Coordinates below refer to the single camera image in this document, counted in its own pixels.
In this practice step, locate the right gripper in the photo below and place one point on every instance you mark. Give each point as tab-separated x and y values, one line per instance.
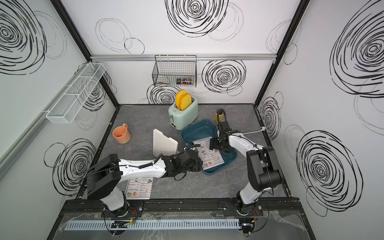
213	144

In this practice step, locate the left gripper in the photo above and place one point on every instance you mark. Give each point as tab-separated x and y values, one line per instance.
197	165

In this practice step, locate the new menu sheet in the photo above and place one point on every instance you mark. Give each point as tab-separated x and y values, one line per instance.
210	158

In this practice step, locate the white menu holder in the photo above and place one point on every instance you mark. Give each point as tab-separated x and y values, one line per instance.
163	144

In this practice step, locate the old menu sheet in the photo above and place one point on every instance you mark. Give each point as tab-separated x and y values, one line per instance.
139	189

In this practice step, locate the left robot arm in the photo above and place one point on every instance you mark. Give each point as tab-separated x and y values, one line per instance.
103	177

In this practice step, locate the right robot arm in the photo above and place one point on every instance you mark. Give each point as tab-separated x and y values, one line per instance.
263	167

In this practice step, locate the orange juice bottle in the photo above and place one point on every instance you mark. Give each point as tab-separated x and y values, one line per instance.
219	115

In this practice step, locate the teal plastic tray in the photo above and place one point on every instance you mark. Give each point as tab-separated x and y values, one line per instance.
201	133

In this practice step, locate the mint green toaster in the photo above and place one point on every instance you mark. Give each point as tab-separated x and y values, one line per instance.
181	119

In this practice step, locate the front toast slice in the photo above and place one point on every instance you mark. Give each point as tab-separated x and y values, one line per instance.
185	101

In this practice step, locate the toast slice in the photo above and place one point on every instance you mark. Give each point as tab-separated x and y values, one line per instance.
185	101
179	95

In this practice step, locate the rear toast slice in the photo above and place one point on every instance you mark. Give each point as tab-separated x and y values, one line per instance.
179	95

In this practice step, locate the orange mug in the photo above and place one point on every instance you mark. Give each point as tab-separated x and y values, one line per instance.
121	134

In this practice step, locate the white slotted cable duct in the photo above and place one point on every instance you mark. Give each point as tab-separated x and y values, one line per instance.
193	224

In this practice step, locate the items in wire basket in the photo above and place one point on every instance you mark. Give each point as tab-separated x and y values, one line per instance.
183	82

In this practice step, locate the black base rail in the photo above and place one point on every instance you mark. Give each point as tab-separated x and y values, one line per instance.
225	206

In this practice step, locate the black wire basket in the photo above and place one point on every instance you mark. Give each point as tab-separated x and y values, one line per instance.
168	68

